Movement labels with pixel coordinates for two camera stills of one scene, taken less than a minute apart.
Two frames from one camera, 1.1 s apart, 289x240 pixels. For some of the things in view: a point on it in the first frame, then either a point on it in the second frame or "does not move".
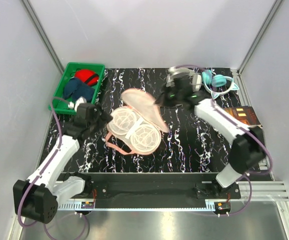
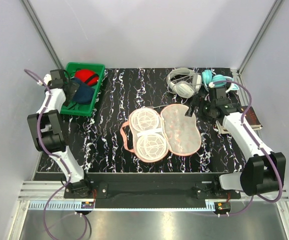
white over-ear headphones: [174, 72] does not move
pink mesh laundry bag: [136, 127] -> [155, 135]
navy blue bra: [76, 87] does not move
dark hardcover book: [246, 114] does not move
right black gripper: [163, 99] -> [190, 110]
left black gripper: [103, 116] -> [72, 87]
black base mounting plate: [156, 186] does not move
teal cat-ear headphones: [217, 80] does not move
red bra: [88, 76] does not move
